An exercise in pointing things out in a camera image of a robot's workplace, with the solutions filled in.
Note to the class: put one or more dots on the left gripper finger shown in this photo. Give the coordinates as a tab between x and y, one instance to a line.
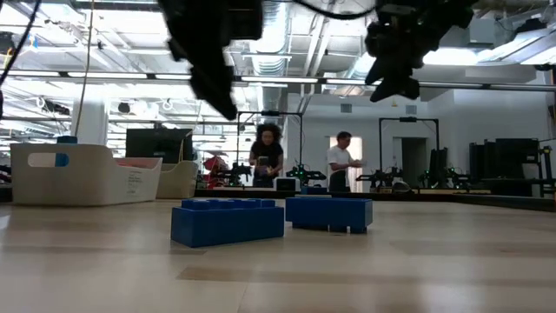
215	91

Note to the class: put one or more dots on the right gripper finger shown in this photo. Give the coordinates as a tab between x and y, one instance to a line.
377	71
399	89

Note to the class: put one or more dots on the long blue toy brick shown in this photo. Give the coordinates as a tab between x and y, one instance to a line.
226	226
330	213

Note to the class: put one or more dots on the white plastic bin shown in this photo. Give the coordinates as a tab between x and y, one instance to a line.
87	182
178	180

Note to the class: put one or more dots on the long ceiling light bar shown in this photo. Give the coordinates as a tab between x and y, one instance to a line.
278	80

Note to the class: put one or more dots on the red background object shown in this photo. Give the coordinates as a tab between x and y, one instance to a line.
215	165

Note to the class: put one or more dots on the black monitor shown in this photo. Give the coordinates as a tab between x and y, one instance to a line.
158	143

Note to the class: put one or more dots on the person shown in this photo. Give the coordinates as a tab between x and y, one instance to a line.
266	156
341	161

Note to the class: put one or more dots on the small white framed screen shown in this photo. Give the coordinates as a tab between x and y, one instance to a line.
286	184

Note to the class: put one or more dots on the background robot green lights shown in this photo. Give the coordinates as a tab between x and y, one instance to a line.
304	174

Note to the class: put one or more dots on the black cabinet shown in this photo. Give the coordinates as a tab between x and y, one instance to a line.
504	161

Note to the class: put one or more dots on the white round column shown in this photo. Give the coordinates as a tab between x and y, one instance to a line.
89	126

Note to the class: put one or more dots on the black equipment stand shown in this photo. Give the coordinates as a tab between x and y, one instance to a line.
546	169

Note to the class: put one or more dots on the black gantry frame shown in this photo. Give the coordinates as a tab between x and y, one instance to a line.
269	113
408	119

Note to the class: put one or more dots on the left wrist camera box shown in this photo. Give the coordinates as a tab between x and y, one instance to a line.
245	19

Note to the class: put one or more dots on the silver ventilation duct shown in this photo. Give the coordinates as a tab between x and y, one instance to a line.
273	52

